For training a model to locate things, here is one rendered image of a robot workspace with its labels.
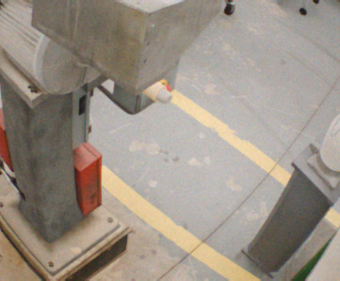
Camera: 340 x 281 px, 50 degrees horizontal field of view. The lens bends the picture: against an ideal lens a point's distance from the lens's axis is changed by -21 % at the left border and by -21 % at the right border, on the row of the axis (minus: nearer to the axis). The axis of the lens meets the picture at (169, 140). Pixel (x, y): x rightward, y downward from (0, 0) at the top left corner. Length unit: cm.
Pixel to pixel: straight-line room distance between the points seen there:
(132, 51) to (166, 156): 184
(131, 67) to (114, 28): 6
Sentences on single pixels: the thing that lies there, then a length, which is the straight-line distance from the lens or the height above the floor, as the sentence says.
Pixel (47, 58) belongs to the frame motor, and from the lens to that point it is 86.
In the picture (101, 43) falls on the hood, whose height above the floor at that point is 144.
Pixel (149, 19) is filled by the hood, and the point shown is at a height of 152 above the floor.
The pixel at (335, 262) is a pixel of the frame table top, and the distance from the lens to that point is 111.
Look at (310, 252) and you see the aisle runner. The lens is 225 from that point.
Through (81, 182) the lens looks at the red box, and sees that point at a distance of 154.
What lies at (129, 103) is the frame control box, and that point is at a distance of 122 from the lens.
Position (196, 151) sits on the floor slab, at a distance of 243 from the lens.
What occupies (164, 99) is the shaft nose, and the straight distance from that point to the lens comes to 79.
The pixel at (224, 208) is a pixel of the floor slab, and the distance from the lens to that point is 223.
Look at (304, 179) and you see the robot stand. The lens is 159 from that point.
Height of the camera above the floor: 178
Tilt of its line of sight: 47 degrees down
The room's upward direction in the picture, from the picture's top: 12 degrees clockwise
